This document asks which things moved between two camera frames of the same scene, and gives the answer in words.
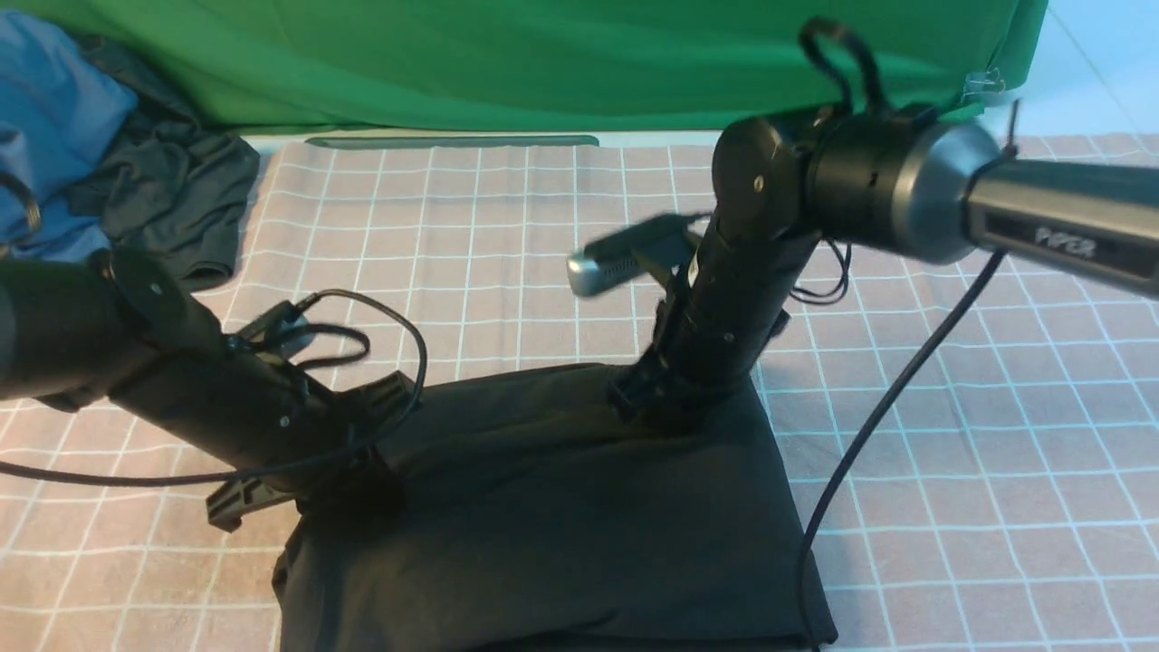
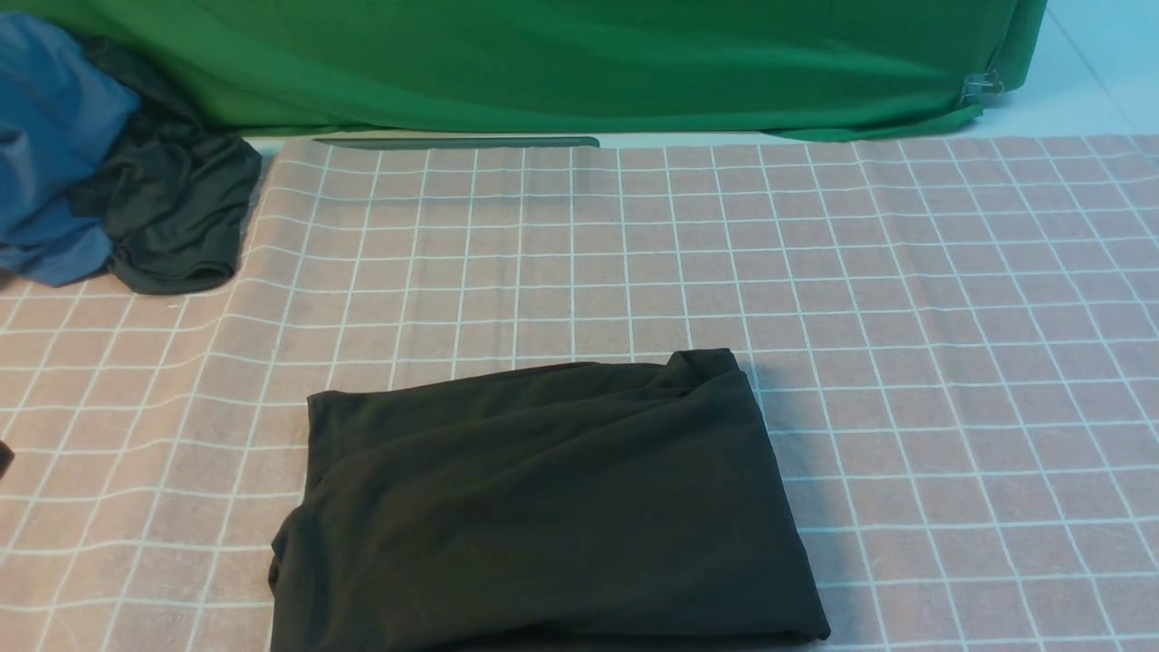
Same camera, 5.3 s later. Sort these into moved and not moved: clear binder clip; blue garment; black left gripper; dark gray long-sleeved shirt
Moved: black left gripper
Not moved: blue garment; clear binder clip; dark gray long-sleeved shirt
